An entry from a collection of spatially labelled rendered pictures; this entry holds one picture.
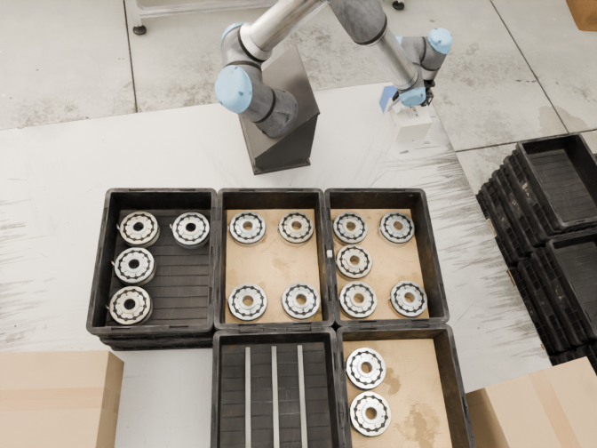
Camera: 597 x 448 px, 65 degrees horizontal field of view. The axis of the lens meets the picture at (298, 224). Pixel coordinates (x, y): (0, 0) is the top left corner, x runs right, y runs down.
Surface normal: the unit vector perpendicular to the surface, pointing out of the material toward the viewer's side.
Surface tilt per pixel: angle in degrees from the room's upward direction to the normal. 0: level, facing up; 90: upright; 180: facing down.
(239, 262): 0
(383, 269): 0
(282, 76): 44
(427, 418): 0
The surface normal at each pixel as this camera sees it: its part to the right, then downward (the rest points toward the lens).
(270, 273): 0.09, -0.44
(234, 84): -0.58, -0.06
